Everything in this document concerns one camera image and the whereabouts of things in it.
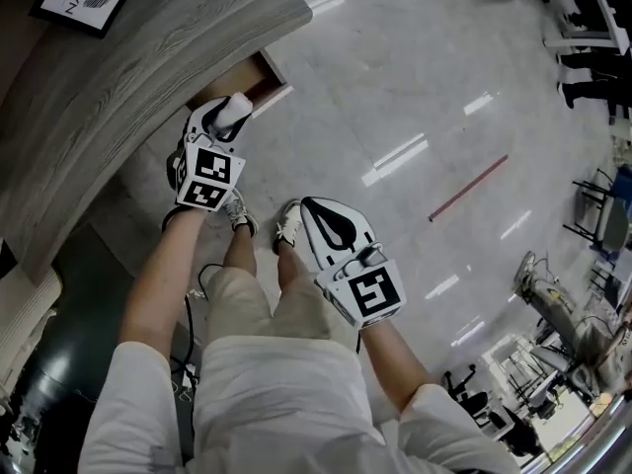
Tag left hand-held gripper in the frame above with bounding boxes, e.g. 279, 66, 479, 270
166, 95, 254, 213

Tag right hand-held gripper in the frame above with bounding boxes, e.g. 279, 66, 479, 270
299, 195, 408, 332

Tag small white item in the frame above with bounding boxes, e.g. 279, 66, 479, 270
216, 93, 255, 135

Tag brown desk drawer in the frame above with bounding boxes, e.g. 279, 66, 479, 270
190, 48, 292, 118

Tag person's left forearm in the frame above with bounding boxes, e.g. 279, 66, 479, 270
119, 205, 211, 362

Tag person's right forearm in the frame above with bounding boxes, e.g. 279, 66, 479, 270
356, 321, 436, 415

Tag grey wooden desk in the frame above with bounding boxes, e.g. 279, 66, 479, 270
0, 0, 315, 286

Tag person's right white shoe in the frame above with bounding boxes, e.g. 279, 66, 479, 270
272, 198, 304, 257

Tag person's white shoe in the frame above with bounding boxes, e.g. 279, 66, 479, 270
272, 198, 304, 257
220, 188, 260, 237

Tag person's right leg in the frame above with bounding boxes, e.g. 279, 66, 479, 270
276, 245, 320, 310

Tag person's leg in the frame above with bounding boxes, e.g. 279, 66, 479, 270
222, 223, 259, 278
276, 245, 320, 310

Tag person's left white shoe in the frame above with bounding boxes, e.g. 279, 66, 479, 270
220, 188, 260, 237

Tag person's left leg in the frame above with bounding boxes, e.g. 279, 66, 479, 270
222, 223, 259, 278

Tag beige shorts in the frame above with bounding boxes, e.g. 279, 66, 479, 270
200, 263, 333, 350

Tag white shirt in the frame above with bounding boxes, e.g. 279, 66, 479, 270
72, 334, 522, 474

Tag black office chair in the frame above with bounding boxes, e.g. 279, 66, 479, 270
442, 361, 510, 434

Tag grey machine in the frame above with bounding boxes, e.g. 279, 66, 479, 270
513, 250, 621, 369

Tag dark green round seat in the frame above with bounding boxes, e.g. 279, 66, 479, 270
9, 308, 124, 463

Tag black cable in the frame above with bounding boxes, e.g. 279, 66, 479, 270
161, 203, 226, 399

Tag black frame chair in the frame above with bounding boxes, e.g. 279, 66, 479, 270
562, 165, 632, 254

